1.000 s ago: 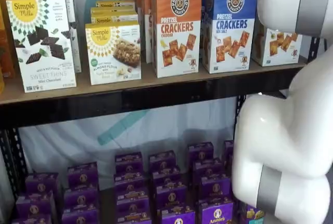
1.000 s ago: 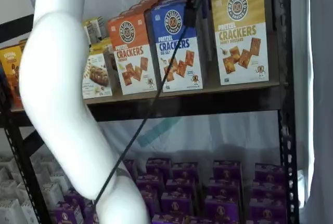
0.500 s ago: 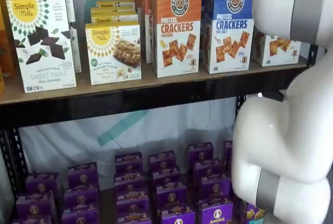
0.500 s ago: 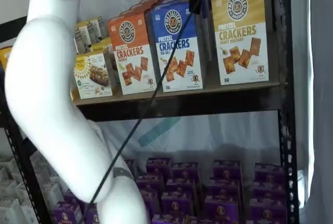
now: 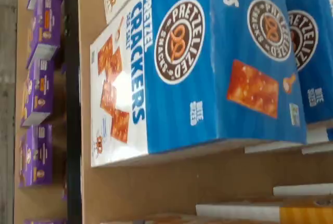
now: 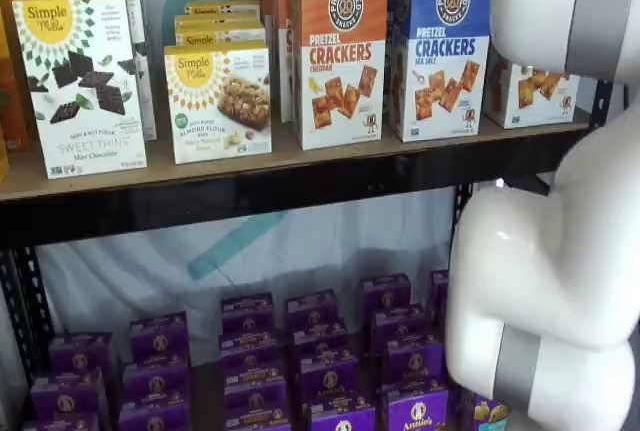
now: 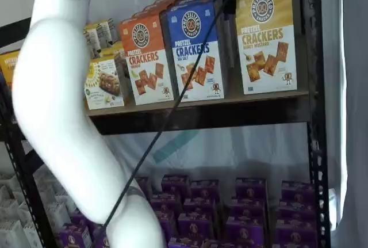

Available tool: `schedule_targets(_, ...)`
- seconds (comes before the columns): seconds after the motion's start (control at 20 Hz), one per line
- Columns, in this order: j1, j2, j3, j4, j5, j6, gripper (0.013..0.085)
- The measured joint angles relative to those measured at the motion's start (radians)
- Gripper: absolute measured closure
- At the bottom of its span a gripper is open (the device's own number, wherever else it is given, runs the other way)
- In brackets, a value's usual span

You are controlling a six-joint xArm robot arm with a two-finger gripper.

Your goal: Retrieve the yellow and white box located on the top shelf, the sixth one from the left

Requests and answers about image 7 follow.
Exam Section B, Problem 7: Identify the yellow white pretzel crackers box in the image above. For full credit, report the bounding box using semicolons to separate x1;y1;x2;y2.
235;0;298;96

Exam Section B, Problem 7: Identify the wooden shelf board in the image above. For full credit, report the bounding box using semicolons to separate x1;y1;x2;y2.
85;89;311;116

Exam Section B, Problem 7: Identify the white carton box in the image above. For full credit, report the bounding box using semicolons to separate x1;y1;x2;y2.
44;201;71;233
0;219;29;248
17;200;41;224
0;199;22;223
22;220;44;248
0;180;18;203

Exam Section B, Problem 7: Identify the black metal shelf frame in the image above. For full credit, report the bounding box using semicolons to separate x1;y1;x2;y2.
0;0;331;248

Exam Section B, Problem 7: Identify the white backdrop sheet teal print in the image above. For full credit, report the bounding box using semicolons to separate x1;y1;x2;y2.
86;0;310;200

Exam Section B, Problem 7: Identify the grey curtain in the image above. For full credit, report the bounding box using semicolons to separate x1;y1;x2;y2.
320;0;368;248

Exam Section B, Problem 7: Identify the black cable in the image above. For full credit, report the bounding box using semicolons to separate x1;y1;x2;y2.
102;0;242;228

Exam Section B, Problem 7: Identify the orange brown snack box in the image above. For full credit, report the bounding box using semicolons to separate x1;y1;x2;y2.
0;49;21;87

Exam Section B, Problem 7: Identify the yellow white snack bar box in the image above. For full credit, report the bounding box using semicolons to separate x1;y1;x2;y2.
96;17;118;49
100;42;125;60
83;56;125;110

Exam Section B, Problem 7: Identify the purple snack box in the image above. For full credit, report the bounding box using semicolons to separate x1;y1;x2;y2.
277;209;317;223
274;220;317;248
190;179;220;201
59;223;93;248
235;177;267;200
161;174;190;196
70;209;93;227
135;176;152;200
149;193;182;211
225;218;267;246
158;210;178;239
229;198;267;219
281;180;316;200
168;236;205;248
178;212;215;239
183;197;217;216
278;197;317;211
204;239;228;248

